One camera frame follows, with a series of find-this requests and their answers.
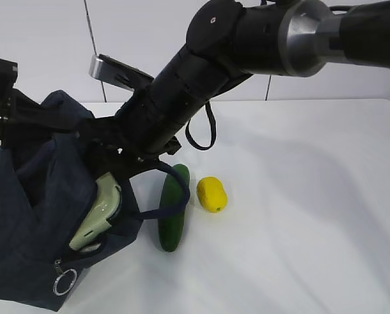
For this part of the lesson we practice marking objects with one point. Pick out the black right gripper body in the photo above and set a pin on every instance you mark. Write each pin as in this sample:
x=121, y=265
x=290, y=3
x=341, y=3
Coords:
x=126, y=144

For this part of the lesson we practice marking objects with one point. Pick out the yellow lemon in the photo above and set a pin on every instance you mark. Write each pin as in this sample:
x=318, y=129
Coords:
x=212, y=195

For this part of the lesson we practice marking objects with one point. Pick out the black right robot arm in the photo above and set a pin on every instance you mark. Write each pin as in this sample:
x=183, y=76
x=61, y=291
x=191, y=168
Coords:
x=226, y=44

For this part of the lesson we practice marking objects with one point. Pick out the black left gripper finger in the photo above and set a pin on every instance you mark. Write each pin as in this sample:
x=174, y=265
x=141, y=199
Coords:
x=31, y=121

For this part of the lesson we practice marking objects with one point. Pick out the green cucumber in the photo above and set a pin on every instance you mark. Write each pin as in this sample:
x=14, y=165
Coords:
x=170, y=229

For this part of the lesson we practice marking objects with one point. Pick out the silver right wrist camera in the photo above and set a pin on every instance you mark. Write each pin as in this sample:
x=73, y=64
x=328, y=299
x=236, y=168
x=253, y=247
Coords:
x=116, y=73

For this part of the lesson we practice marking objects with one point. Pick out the glass container with green lid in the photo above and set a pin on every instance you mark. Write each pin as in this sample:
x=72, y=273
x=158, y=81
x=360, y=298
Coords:
x=105, y=207

